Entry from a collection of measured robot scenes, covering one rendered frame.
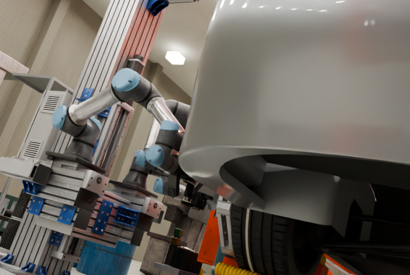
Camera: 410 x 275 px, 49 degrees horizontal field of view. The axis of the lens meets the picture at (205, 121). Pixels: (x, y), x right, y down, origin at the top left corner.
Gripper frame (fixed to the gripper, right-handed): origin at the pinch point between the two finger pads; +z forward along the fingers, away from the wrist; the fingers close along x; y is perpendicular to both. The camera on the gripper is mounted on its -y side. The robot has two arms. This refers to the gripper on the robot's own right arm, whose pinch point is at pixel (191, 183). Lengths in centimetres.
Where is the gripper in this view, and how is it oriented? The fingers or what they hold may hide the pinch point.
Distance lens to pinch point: 206.8
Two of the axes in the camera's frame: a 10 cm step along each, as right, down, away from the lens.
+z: 4.2, 3.9, 8.2
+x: -8.6, -1.1, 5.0
